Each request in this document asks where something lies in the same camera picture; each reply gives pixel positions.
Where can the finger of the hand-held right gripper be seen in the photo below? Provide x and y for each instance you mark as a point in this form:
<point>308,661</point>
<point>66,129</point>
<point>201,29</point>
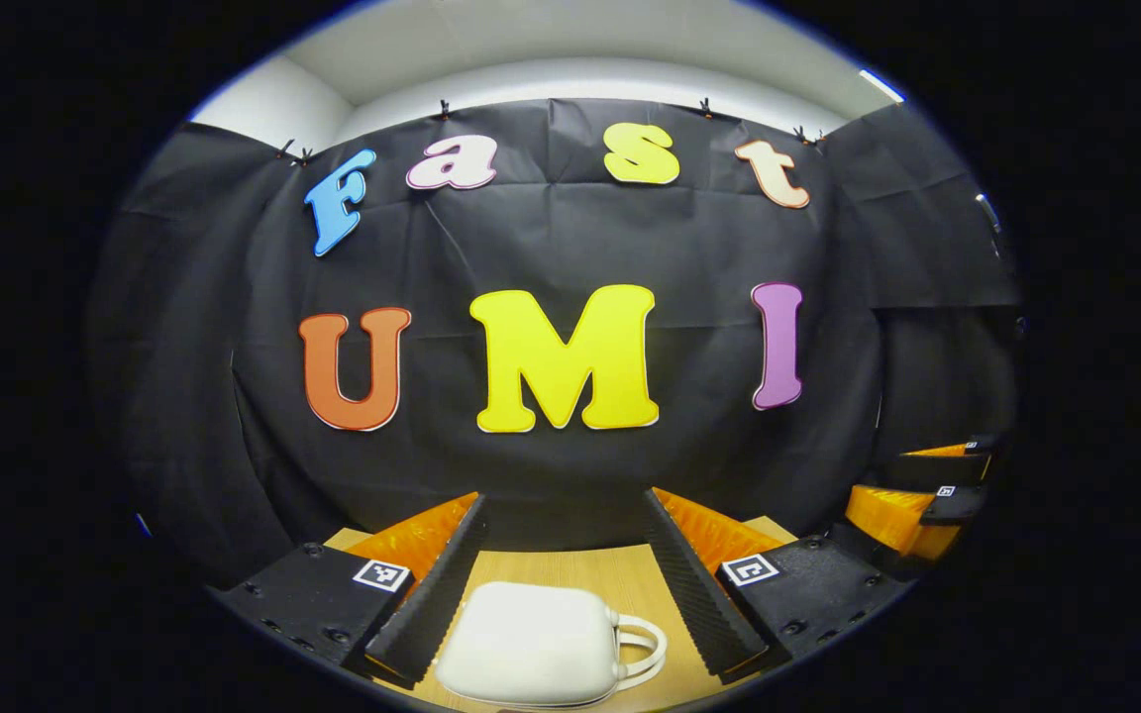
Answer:
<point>937,470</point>
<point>892,520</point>

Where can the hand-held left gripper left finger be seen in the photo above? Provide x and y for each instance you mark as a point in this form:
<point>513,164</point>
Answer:
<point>308,594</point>

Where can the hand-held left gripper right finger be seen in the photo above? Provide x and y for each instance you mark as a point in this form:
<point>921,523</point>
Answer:
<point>699,594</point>

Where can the white suitcase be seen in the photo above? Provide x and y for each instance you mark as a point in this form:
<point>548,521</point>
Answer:
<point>531,644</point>

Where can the grey metal bar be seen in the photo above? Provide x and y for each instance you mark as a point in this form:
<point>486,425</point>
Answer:
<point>988,213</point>

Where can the black backdrop cloth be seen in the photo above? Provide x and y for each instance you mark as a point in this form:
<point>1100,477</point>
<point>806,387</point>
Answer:
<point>551,238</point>

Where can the white ceiling light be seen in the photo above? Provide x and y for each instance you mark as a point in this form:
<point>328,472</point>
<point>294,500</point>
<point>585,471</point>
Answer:
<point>881,85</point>

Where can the row of black cloth clips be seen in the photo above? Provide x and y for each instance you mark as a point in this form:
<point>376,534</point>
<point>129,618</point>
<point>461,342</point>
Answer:
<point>444,107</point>

